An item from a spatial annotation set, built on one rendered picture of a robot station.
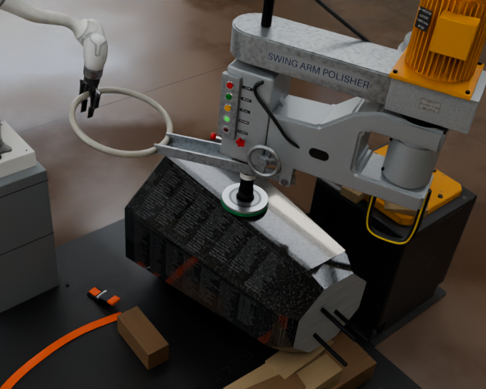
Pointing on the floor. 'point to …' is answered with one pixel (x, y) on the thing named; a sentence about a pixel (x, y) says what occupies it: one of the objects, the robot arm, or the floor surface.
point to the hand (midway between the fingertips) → (87, 109)
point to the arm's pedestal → (18, 240)
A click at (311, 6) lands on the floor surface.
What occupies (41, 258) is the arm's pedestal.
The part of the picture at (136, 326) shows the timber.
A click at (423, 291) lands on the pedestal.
